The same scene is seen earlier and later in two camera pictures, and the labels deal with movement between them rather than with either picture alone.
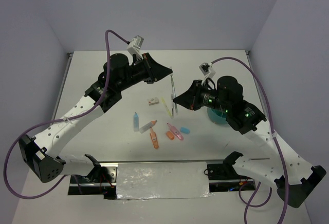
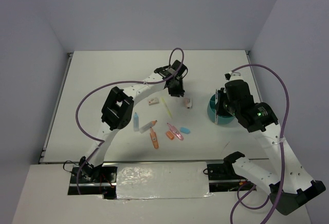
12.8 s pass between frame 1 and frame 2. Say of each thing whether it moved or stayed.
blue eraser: stayed
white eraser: stayed
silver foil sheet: stayed
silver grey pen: moved
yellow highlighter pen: stayed
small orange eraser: stayed
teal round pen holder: stayed
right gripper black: moved
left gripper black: moved
